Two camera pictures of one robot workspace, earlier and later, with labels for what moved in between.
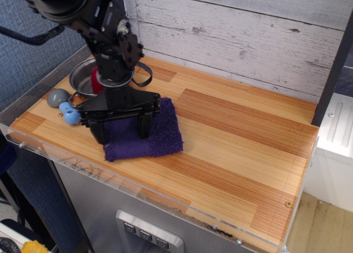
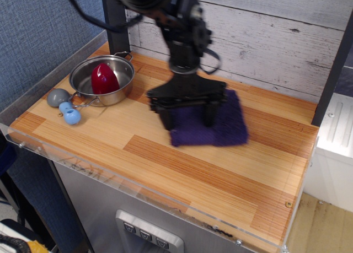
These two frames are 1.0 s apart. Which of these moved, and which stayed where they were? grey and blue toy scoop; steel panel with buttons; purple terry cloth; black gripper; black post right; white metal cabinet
Moved: black gripper; purple terry cloth
Stayed: steel panel with buttons; black post right; grey and blue toy scoop; white metal cabinet
